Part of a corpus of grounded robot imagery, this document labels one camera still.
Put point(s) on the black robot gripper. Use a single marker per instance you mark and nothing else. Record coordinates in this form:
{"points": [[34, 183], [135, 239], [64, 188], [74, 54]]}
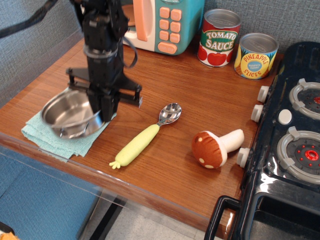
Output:
{"points": [[104, 82]]}

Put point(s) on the small stainless steel pan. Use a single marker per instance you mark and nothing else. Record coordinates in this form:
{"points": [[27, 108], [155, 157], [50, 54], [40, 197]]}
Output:
{"points": [[70, 115]]}

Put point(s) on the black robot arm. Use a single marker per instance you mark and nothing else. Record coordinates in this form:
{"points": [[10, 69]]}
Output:
{"points": [[104, 26]]}

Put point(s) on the light blue folded cloth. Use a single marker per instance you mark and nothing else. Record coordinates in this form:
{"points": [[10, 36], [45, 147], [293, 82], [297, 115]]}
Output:
{"points": [[42, 135]]}

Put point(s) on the orange microwave turntable plate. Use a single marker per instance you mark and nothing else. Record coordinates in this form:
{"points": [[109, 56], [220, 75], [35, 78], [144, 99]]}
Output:
{"points": [[128, 11]]}

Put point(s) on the toy microwave teal and cream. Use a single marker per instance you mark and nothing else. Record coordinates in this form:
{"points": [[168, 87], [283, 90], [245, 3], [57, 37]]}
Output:
{"points": [[164, 26]]}

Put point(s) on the plush brown mushroom toy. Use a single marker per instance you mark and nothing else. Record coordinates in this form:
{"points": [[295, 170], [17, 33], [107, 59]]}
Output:
{"points": [[211, 151]]}

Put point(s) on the tomato sauce can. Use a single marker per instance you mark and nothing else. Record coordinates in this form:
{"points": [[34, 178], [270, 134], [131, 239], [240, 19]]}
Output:
{"points": [[220, 30]]}

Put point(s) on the pineapple slices can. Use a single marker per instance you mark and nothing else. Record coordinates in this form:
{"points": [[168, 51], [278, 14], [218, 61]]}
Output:
{"points": [[255, 55]]}

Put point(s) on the black toy stove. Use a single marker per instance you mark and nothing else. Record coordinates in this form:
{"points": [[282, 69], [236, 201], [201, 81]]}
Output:
{"points": [[280, 188]]}

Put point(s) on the spoon with yellow handle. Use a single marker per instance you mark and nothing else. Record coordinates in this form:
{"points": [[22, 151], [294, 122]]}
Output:
{"points": [[169, 114]]}

